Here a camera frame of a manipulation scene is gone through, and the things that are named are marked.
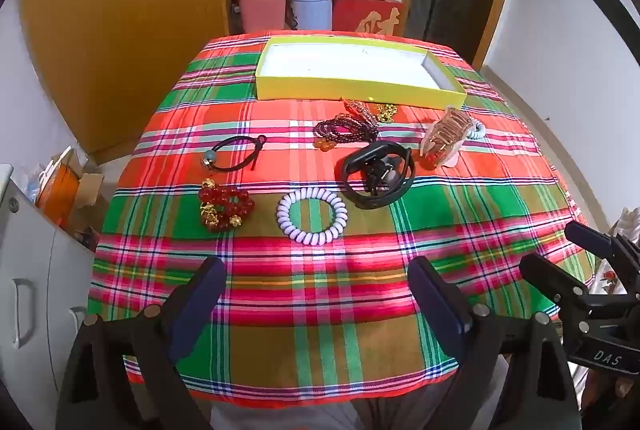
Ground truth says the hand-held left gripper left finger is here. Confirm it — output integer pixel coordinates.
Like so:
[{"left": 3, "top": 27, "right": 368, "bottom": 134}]
[{"left": 56, "top": 255, "right": 228, "bottom": 430}]

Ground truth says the red gift box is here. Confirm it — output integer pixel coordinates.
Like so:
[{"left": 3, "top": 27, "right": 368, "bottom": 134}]
[{"left": 331, "top": 0, "right": 405, "bottom": 37}]

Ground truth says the light blue plastic bucket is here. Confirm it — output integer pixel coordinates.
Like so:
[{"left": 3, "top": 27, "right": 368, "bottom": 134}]
[{"left": 289, "top": 0, "right": 333, "bottom": 32}]

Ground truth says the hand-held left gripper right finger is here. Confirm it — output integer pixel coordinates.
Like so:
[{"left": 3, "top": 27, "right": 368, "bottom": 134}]
[{"left": 407, "top": 255, "right": 583, "bottom": 430}]

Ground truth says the black cord hair tie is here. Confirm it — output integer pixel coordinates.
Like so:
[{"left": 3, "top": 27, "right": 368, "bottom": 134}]
[{"left": 200, "top": 134, "right": 268, "bottom": 173}]

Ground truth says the red and gold bead bracelet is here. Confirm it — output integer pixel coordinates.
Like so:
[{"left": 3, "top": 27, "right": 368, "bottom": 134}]
[{"left": 197, "top": 179, "right": 256, "bottom": 231}]

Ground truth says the rhinestone bracelet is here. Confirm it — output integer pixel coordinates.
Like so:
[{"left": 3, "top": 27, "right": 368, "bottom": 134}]
[{"left": 342, "top": 98, "right": 376, "bottom": 121}]

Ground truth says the cardboard box with orange items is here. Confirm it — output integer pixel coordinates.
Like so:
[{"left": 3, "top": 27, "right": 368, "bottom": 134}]
[{"left": 35, "top": 147, "right": 106, "bottom": 231}]

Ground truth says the red green plaid tablecloth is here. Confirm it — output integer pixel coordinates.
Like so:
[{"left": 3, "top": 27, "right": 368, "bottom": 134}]
[{"left": 87, "top": 30, "right": 601, "bottom": 408}]

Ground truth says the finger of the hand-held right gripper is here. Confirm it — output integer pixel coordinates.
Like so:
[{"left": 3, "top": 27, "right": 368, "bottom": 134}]
[
  {"left": 565, "top": 221, "right": 640, "bottom": 271},
  {"left": 519, "top": 254, "right": 608, "bottom": 311}
]

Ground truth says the black smart band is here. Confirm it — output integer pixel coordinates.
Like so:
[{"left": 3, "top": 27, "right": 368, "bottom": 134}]
[{"left": 341, "top": 141, "right": 417, "bottom": 210}]

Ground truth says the white cabinet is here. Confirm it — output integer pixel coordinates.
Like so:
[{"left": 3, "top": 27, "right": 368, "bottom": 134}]
[{"left": 0, "top": 163, "right": 101, "bottom": 411}]

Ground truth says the yellow shallow box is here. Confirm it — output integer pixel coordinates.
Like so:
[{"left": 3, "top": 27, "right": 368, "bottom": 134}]
[{"left": 255, "top": 35, "right": 468, "bottom": 108}]

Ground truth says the pink plastic bucket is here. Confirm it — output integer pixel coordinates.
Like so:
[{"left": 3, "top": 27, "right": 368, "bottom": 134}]
[{"left": 234, "top": 0, "right": 292, "bottom": 34}]

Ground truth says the gold hair claw clip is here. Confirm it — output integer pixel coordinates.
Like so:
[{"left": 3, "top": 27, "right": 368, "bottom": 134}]
[{"left": 419, "top": 106, "right": 476, "bottom": 171}]

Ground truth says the wooden wardrobe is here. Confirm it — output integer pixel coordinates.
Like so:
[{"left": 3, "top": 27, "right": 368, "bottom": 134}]
[{"left": 17, "top": 0, "right": 236, "bottom": 161}]

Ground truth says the lavender spiral hair tie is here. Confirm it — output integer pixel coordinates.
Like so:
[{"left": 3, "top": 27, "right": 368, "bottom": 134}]
[{"left": 276, "top": 189, "right": 348, "bottom": 246}]

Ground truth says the floral printed cloth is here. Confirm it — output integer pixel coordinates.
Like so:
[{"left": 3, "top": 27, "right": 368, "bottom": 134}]
[{"left": 592, "top": 206, "right": 640, "bottom": 296}]

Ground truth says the dark red bead bracelet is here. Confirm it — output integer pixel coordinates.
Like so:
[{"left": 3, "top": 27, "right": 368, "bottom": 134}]
[{"left": 312, "top": 110, "right": 381, "bottom": 151}]

